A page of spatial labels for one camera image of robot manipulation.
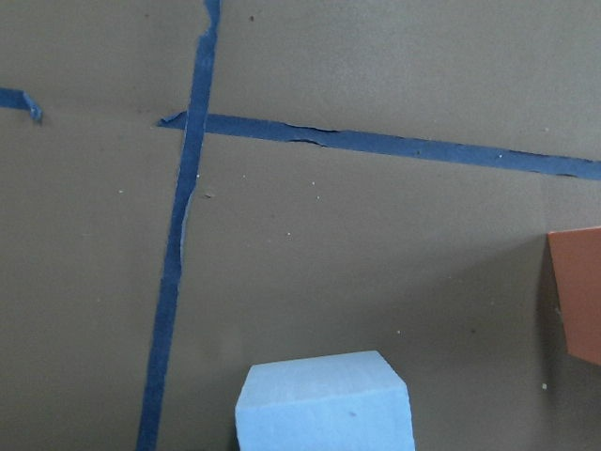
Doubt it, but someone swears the light blue foam block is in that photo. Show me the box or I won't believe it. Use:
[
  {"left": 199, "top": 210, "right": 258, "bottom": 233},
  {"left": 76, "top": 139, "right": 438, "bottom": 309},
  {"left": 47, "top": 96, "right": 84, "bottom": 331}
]
[{"left": 235, "top": 350, "right": 415, "bottom": 450}]

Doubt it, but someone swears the orange foam block right side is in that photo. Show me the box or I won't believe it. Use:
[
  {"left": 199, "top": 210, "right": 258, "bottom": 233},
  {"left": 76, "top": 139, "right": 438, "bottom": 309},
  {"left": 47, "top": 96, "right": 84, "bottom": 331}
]
[{"left": 547, "top": 227, "right": 600, "bottom": 365}]

